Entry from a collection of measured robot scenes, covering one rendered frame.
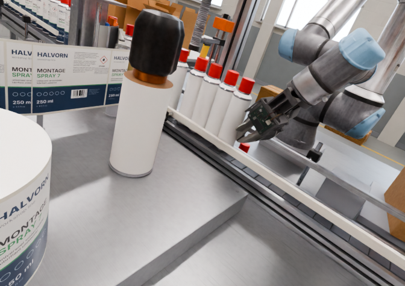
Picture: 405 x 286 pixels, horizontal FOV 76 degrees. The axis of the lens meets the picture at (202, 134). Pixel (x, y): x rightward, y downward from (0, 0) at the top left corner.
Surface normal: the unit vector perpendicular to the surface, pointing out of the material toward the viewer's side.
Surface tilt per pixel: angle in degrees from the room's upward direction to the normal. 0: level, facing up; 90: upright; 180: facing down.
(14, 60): 90
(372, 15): 90
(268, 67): 90
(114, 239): 0
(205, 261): 0
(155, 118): 90
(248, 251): 0
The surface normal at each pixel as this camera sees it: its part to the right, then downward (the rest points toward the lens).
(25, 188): 0.94, 0.34
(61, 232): 0.28, -0.86
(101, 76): 0.77, 0.47
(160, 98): 0.59, 0.50
